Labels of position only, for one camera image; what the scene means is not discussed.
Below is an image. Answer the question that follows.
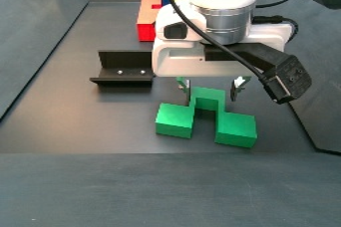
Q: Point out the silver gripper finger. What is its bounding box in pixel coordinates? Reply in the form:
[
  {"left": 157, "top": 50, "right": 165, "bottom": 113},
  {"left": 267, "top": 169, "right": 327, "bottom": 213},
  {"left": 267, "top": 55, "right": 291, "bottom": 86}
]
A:
[
  {"left": 230, "top": 76, "right": 250, "bottom": 101},
  {"left": 175, "top": 77, "right": 191, "bottom": 102}
]

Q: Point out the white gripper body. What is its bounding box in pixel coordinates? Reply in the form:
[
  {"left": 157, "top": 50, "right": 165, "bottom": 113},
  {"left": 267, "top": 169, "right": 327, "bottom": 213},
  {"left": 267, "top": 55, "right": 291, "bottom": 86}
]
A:
[{"left": 152, "top": 0, "right": 291, "bottom": 77}]

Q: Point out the green bridge-shaped block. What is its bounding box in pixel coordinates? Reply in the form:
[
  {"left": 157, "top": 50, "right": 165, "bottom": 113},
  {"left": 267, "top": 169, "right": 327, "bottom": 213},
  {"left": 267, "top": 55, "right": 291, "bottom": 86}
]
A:
[{"left": 155, "top": 87, "right": 256, "bottom": 148}]

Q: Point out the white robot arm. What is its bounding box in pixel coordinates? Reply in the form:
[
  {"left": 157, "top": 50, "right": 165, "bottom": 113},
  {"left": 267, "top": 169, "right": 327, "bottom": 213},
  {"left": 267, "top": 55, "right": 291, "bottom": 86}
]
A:
[{"left": 152, "top": 0, "right": 341, "bottom": 104}]

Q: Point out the black angle fixture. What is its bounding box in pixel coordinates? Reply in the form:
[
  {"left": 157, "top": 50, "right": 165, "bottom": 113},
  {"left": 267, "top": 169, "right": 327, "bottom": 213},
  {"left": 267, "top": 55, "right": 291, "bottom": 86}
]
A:
[{"left": 89, "top": 50, "right": 155, "bottom": 86}]

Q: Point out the red base board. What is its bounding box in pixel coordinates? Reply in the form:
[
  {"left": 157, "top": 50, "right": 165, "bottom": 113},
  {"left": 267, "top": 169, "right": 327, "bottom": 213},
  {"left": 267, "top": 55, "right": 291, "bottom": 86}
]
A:
[{"left": 136, "top": 0, "right": 163, "bottom": 42}]

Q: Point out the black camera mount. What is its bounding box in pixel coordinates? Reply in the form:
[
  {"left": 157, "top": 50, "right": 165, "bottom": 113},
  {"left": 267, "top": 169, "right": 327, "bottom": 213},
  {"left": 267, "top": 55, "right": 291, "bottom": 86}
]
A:
[{"left": 200, "top": 42, "right": 312, "bottom": 106}]

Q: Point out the black cable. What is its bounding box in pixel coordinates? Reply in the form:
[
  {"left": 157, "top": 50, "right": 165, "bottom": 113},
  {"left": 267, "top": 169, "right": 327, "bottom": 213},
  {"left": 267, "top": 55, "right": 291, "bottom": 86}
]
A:
[{"left": 160, "top": 0, "right": 299, "bottom": 85}]

